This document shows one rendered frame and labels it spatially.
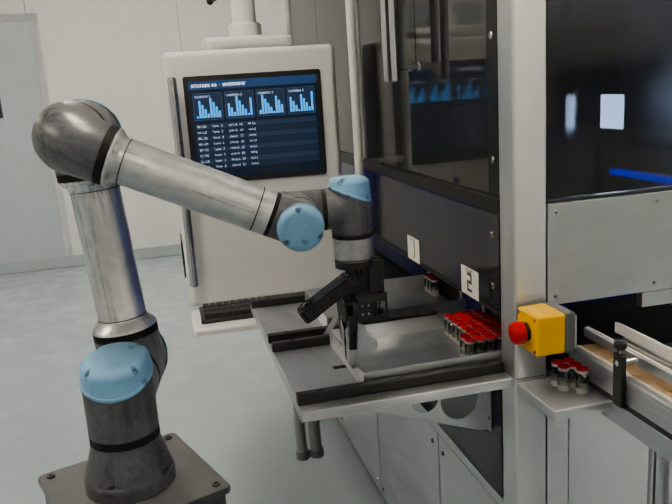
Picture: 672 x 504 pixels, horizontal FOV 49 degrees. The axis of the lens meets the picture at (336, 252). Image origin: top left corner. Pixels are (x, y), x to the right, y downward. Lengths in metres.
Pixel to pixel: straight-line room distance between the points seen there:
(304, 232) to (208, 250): 1.09
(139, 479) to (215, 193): 0.48
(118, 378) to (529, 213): 0.75
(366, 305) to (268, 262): 0.92
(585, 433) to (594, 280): 0.31
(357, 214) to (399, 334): 0.42
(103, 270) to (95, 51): 5.47
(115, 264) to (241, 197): 0.29
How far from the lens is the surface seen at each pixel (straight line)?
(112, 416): 1.25
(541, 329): 1.28
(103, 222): 1.32
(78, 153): 1.17
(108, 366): 1.25
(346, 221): 1.30
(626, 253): 1.45
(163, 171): 1.16
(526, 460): 1.49
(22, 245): 6.92
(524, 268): 1.34
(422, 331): 1.65
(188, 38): 6.74
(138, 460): 1.28
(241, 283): 2.25
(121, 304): 1.35
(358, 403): 1.32
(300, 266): 2.26
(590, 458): 1.56
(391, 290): 1.97
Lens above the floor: 1.43
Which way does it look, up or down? 13 degrees down
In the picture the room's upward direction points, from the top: 4 degrees counter-clockwise
